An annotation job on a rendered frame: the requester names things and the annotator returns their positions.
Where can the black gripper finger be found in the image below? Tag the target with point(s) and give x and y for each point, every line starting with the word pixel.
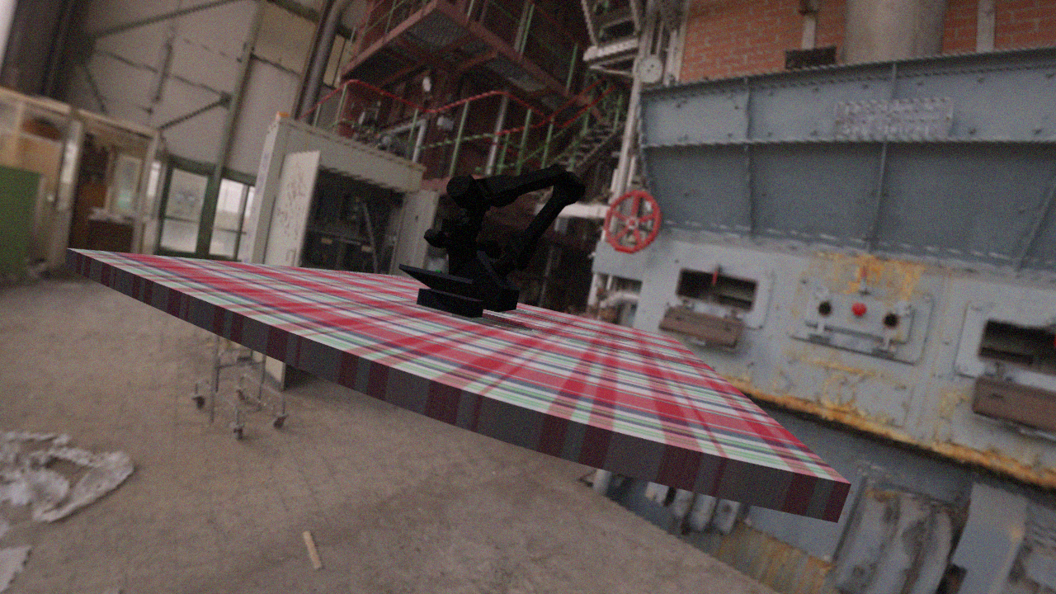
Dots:
pixel 452 254
pixel 465 254

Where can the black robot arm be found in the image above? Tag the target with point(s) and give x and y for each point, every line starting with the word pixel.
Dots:
pixel 476 196

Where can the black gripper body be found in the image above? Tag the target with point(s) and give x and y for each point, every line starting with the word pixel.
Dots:
pixel 436 238

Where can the dark grey switch panel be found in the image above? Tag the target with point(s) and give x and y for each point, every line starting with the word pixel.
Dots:
pixel 451 294

